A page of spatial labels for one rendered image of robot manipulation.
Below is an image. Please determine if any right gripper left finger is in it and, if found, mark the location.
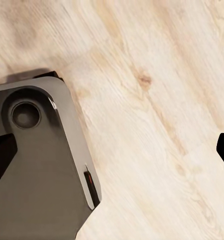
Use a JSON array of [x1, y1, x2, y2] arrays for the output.
[[0, 133, 18, 180]]

